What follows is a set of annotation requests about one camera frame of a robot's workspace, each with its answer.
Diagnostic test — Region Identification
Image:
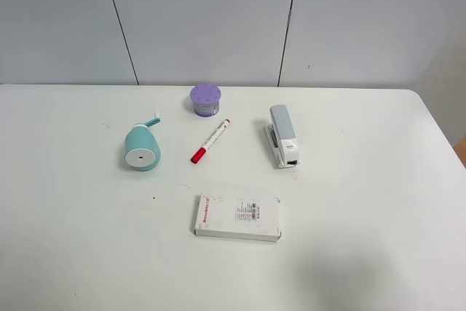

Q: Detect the teal pencil sharpener with crank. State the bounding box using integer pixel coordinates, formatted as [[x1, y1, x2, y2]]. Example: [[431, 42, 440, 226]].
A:
[[124, 112, 161, 171]]

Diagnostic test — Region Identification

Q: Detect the white and grey stapler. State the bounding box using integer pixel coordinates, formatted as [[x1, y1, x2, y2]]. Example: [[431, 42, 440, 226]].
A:
[[264, 105, 300, 169]]

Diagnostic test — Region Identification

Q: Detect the red capped whiteboard marker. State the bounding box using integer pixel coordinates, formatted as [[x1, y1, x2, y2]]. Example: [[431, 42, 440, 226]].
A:
[[190, 119, 230, 164]]

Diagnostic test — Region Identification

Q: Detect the purple round lidded container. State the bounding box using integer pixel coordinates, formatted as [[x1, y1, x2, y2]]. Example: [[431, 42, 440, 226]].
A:
[[189, 84, 221, 117]]

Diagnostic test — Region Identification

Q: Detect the white flat cardboard box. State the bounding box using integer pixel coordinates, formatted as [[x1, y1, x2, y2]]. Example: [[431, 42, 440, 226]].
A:
[[194, 195, 282, 243]]

